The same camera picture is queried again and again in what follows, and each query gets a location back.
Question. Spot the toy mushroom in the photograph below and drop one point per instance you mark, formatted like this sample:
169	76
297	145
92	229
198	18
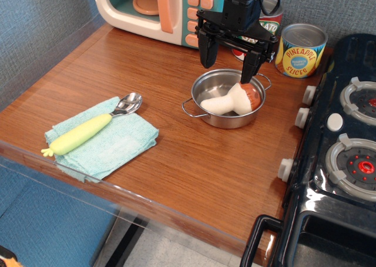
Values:
241	99

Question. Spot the clear acrylic barrier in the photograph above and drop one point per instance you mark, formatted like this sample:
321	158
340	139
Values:
52	215

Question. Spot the tomato sauce can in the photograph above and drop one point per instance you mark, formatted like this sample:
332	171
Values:
270	23

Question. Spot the teal toy microwave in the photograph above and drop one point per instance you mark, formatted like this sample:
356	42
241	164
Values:
171	21

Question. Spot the pineapple slices can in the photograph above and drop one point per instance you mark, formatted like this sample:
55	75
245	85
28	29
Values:
300	50

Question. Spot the black toy stove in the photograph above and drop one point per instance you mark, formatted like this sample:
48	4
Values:
329	204

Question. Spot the light blue folded cloth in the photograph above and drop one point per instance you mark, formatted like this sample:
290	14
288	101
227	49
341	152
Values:
124	138

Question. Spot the small steel pot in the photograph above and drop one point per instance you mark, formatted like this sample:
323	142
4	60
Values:
217	83

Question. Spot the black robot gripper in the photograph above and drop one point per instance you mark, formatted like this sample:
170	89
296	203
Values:
237	18

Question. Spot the spoon with yellow-green handle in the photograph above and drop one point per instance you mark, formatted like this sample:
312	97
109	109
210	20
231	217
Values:
87	130

